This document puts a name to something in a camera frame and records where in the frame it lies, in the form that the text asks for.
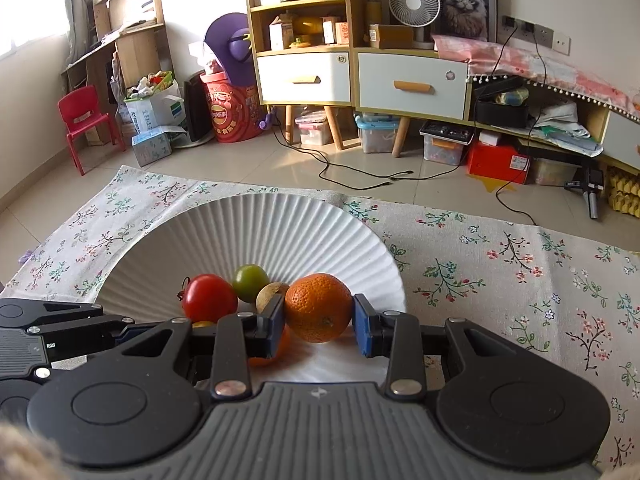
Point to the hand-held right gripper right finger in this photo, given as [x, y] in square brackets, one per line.
[364, 330]

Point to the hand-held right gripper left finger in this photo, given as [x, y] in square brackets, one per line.
[277, 330]

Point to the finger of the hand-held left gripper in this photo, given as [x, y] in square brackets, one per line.
[30, 312]
[75, 332]

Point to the brown kiwi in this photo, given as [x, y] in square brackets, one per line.
[270, 297]

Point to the orange tomato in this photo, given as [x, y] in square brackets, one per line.
[262, 360]

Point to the orange mandarin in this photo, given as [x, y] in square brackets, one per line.
[317, 307]

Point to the green tomato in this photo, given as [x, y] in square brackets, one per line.
[250, 282]

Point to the yellow cherry tomato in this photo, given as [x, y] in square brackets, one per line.
[204, 324]

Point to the red tomato with stem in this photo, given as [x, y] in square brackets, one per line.
[210, 297]

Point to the white ribbed plate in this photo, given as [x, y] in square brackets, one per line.
[250, 230]

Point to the person's right forearm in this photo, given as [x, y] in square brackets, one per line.
[20, 455]

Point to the floral tablecloth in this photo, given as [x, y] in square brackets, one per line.
[500, 285]

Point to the clear box blue lid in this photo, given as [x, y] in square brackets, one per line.
[377, 137]

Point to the clear box black lid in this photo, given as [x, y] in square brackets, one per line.
[442, 152]

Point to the clear box pink lid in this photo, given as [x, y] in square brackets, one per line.
[315, 135]

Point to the blue and white carton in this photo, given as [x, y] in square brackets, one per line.
[152, 147]

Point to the tall wooden shelf cabinet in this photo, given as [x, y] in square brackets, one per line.
[334, 127]

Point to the small purple toy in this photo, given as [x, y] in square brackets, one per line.
[266, 121]

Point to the red plastic chair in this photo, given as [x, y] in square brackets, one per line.
[85, 110]

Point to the red cardboard box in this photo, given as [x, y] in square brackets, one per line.
[492, 160]

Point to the red printed bucket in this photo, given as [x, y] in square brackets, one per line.
[230, 115]

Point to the black flat panel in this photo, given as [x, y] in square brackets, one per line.
[196, 110]

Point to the black storage box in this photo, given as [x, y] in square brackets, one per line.
[500, 115]

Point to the black hand tool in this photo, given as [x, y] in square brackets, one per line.
[592, 185]

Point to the wooden shelf desk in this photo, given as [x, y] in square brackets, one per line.
[140, 55]

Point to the pile of white bags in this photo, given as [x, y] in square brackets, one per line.
[560, 125]

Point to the yellow egg tray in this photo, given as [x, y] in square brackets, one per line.
[622, 195]

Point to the brown cardboard box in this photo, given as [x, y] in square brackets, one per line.
[390, 37]

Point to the brown drink carton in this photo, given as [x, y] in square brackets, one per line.
[281, 35]

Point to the purple toy hat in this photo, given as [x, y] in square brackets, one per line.
[225, 35]

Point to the pink floral cloth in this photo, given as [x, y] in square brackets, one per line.
[550, 67]

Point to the long low wooden cabinet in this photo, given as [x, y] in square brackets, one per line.
[620, 135]

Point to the white desk fan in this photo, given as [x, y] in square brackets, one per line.
[415, 2]

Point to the framed cat picture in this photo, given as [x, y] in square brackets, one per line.
[465, 5]

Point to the wall sockets with plugs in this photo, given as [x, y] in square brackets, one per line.
[542, 35]

